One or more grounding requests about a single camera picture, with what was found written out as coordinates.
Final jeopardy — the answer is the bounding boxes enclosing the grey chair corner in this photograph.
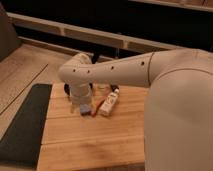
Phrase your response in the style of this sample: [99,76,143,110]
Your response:
[0,2,21,62]

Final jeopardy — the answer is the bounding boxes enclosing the blue-grey eraser block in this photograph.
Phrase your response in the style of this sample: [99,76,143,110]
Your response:
[80,104,91,116]

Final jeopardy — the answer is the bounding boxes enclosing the wooden table board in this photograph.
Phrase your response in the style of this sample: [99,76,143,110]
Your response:
[36,83,147,171]

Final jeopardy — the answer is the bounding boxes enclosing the black marker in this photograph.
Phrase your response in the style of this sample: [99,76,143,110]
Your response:
[110,85,119,91]

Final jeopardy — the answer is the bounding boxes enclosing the dark green mat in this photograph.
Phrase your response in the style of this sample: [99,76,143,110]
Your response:
[0,84,52,167]

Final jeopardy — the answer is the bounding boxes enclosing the white bottle with black cap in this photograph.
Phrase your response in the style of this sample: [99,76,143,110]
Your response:
[99,89,119,116]

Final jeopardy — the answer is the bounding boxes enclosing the black frying pan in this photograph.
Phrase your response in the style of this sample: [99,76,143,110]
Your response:
[64,83,93,95]

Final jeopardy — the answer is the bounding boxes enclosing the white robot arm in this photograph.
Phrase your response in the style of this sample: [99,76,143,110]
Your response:
[59,49,213,171]

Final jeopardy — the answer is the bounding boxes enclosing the orange carrot toy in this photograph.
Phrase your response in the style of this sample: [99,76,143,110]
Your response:
[91,99,105,117]

